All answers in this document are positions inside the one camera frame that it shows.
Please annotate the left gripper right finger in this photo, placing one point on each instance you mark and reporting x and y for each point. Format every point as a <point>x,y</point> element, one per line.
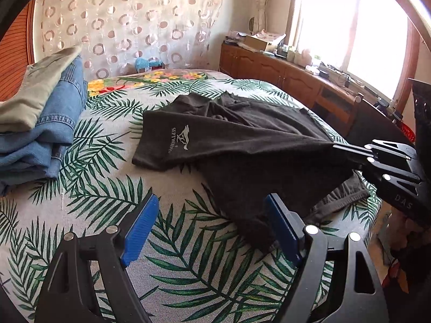
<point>335,281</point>

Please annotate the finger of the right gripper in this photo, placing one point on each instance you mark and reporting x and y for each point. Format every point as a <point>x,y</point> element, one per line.
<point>376,172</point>
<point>378,150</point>

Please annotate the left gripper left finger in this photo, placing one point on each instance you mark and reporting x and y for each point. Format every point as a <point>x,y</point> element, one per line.
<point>68,293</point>

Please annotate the black pants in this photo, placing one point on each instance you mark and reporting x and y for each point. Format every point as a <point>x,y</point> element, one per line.
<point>246,149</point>

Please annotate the long wooden sideboard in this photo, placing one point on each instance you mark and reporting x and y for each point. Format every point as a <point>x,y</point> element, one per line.
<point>333,103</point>

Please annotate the palm leaf bed sheet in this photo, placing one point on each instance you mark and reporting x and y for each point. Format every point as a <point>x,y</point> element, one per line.
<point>194,267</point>

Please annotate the blue folded jeans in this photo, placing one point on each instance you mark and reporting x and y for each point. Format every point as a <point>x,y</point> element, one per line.
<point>39,153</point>

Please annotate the cardboard box on sideboard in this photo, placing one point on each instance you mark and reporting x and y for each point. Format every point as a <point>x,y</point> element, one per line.
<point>264,42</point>

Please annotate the beige folded pants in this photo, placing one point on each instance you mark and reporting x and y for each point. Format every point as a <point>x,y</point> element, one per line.
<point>21,112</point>

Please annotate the floral pink blanket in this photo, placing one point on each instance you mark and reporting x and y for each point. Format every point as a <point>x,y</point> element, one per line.
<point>102,86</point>

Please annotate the blue tissue pack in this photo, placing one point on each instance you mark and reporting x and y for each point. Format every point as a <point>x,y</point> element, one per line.
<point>148,65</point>

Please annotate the circle pattern sheer curtain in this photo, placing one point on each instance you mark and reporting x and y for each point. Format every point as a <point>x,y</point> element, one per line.
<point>115,33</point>

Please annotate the window with wooden frame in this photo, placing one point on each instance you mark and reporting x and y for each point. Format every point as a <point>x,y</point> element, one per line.
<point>372,43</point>

